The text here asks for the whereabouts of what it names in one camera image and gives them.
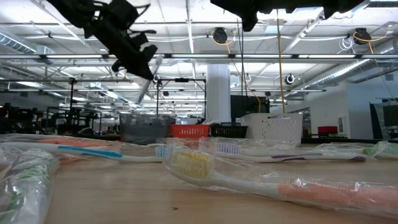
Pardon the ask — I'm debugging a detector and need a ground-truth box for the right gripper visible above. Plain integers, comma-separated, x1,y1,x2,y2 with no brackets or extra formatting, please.
211,0,280,32

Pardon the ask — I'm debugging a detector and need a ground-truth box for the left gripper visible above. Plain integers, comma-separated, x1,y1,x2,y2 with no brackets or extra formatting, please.
88,1,158,80

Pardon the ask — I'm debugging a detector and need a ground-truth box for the blue toothbrush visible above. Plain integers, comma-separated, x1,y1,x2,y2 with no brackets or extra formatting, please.
0,142,165,163

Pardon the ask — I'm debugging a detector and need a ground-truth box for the purple toothbrush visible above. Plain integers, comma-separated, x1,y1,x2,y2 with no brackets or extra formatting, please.
198,136,367,164

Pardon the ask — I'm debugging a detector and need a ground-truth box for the long ceiling light strip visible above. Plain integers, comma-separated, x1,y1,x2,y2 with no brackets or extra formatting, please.
0,53,398,60

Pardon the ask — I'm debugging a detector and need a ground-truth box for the grey translucent plastic bin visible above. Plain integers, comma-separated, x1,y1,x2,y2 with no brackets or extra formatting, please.
119,113,177,146

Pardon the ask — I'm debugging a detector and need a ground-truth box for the dark workstation rig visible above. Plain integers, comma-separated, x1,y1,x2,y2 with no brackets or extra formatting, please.
45,77,103,136
0,102,44,135

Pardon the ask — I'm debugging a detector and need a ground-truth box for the orange perforated plastic basket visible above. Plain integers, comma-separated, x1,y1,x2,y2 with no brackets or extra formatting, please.
169,123,211,139

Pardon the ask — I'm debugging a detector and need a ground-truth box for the white building column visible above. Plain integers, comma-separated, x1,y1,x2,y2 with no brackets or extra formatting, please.
205,63,231,124

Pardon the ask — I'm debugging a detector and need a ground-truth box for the orange folded cloth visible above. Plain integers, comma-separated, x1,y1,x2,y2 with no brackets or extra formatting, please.
35,138,121,149

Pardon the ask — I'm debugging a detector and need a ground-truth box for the black monitor panel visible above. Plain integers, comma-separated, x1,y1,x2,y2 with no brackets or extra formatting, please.
229,95,271,123

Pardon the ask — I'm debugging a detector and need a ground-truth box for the black perforated plastic basket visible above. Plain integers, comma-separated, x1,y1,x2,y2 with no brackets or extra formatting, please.
210,122,249,139

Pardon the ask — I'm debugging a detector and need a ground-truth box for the white perforated plastic basket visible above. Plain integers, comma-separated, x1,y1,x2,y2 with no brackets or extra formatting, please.
239,112,304,147

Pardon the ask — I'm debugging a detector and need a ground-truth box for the red box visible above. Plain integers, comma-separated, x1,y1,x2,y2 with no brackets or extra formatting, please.
317,125,339,134

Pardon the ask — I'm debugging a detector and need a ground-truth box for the black screen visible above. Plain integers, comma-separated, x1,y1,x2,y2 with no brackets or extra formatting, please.
369,101,398,140

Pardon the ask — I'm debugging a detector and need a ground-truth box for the black ceiling cable reel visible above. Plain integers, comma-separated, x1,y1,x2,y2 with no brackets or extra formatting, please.
212,27,229,44
353,27,373,44

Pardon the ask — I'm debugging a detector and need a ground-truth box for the black background frame rig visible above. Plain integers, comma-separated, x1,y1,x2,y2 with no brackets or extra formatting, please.
156,77,208,123

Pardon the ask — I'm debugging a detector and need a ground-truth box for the yellow cable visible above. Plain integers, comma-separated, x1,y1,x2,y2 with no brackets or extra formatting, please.
275,9,287,114

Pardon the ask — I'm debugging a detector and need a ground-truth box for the silver ventilation duct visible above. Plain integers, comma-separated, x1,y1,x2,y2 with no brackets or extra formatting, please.
303,58,398,91
0,30,56,56

